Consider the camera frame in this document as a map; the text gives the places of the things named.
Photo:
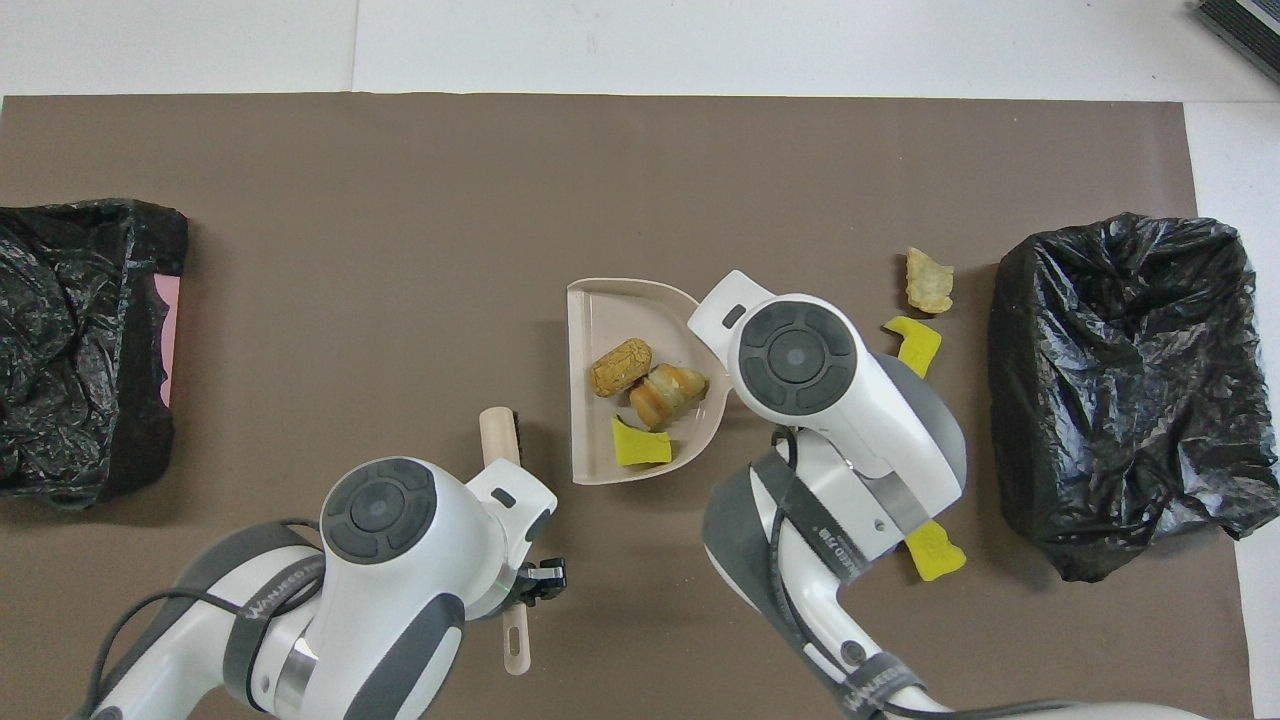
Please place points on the beige plastic dustpan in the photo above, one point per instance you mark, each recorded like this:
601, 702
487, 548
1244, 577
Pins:
640, 315

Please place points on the brown paper table mat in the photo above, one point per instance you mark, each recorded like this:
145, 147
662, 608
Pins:
400, 200

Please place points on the beige hand brush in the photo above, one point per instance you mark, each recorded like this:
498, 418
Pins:
498, 435

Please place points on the striped croissant piece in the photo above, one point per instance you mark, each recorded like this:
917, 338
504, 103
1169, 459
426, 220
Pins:
668, 393

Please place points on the brown fried nugget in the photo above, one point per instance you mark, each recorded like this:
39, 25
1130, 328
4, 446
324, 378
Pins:
620, 367

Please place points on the pale torn pastry piece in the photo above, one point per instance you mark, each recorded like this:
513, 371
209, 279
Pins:
928, 283

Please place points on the yellow green-edged sponge piece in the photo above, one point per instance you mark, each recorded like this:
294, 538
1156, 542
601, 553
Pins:
640, 447

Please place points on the notched yellow sponge piece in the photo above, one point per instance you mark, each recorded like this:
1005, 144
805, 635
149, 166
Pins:
918, 345

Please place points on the dark ridged device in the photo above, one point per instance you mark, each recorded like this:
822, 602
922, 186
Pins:
1250, 25

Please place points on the black plastic bin bag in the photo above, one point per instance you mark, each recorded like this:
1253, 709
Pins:
1130, 400
70, 350

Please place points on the pink bin box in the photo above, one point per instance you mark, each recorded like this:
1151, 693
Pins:
170, 340

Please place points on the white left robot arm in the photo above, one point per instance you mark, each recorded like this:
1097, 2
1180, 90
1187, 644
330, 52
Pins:
400, 580

